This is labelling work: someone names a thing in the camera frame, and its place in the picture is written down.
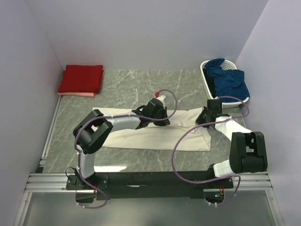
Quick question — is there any cream white t shirt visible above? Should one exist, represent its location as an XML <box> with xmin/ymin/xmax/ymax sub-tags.
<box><xmin>103</xmin><ymin>108</ymin><xmax>211</xmax><ymax>152</ymax></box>

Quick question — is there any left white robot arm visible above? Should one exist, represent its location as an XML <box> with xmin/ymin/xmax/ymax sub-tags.
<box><xmin>73</xmin><ymin>96</ymin><xmax>170</xmax><ymax>189</ymax></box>

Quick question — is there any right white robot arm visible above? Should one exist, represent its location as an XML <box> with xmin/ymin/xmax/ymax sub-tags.
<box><xmin>195</xmin><ymin>99</ymin><xmax>268</xmax><ymax>188</ymax></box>

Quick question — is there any crumpled blue t shirt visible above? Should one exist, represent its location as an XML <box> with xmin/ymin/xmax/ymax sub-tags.
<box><xmin>204</xmin><ymin>57</ymin><xmax>250</xmax><ymax>103</ymax></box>

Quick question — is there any folded pink t shirt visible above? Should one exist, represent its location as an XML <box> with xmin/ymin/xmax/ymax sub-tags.
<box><xmin>57</xmin><ymin>70</ymin><xmax>103</xmax><ymax>97</ymax></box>

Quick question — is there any folded red t shirt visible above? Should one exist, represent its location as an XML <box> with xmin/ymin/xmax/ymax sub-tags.
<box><xmin>58</xmin><ymin>65</ymin><xmax>103</xmax><ymax>96</ymax></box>

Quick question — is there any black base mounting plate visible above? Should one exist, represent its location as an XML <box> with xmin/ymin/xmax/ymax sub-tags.
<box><xmin>66</xmin><ymin>171</ymin><xmax>234</xmax><ymax>203</ymax></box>

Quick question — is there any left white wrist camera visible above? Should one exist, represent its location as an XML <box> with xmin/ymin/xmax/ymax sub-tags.
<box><xmin>155</xmin><ymin>92</ymin><xmax>166</xmax><ymax>104</ymax></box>

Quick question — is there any aluminium extrusion rail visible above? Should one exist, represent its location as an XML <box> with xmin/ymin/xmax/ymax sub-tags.
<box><xmin>25</xmin><ymin>149</ymin><xmax>273</xmax><ymax>193</ymax></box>

